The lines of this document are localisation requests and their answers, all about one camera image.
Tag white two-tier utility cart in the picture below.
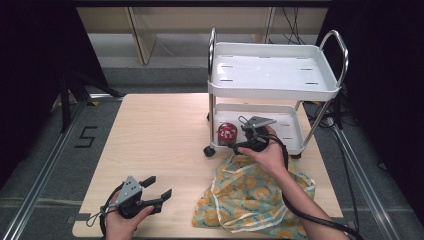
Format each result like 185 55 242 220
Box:
203 26 350 160

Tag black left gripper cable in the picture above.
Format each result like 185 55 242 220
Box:
99 183 125 236

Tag thin grey wire loop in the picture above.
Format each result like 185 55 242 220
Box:
85 210 108 228

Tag thick black gripper cable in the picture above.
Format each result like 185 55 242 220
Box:
265 133 365 240

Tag black metal stand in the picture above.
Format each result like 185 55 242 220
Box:
59 70 123 134

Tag lemon print cloth bag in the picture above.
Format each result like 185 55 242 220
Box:
191 153 316 240

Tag black hanging cables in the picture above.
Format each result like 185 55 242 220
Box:
280 6 307 46

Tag person's right hand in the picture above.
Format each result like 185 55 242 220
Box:
237 125 290 179

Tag black floor cables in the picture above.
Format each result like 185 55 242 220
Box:
302 98 338 129

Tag red lid dark jar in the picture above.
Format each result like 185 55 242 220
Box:
216 122 239 148

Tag person's left hand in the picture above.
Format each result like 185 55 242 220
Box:
104 199 156 240

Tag beige wooden cabinet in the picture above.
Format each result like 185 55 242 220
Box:
75 6 330 66

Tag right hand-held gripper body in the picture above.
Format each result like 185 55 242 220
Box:
237 115 278 154

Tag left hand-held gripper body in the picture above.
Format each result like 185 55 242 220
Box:
114 175 164 220

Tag metal floor rail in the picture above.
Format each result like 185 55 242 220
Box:
0 99 88 240
328 116 403 240

